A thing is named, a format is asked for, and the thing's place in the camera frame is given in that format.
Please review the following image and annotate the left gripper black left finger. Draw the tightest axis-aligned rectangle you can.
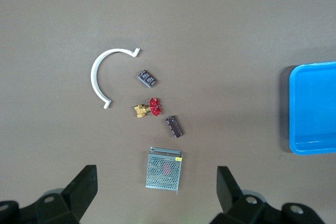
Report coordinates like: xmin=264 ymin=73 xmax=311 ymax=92
xmin=0 ymin=164 xmax=99 ymax=224

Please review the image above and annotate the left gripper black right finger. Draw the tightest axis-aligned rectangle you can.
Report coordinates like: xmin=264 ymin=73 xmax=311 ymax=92
xmin=209 ymin=165 xmax=326 ymax=224

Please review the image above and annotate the dark brown cylindrical capacitor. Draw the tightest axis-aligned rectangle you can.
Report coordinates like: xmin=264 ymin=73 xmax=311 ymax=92
xmin=136 ymin=68 xmax=160 ymax=88
xmin=165 ymin=115 xmax=184 ymax=139

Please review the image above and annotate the metal mesh power supply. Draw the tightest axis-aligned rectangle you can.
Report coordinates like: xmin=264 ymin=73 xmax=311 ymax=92
xmin=145 ymin=146 xmax=184 ymax=196

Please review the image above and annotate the blue plastic tray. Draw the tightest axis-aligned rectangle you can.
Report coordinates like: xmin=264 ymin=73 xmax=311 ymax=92
xmin=289 ymin=61 xmax=336 ymax=156

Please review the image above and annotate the white curved pipe clamp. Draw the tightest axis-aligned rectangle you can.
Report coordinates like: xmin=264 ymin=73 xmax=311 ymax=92
xmin=90 ymin=47 xmax=141 ymax=110

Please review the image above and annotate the brown table mat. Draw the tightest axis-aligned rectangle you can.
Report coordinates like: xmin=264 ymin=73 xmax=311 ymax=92
xmin=0 ymin=0 xmax=336 ymax=224

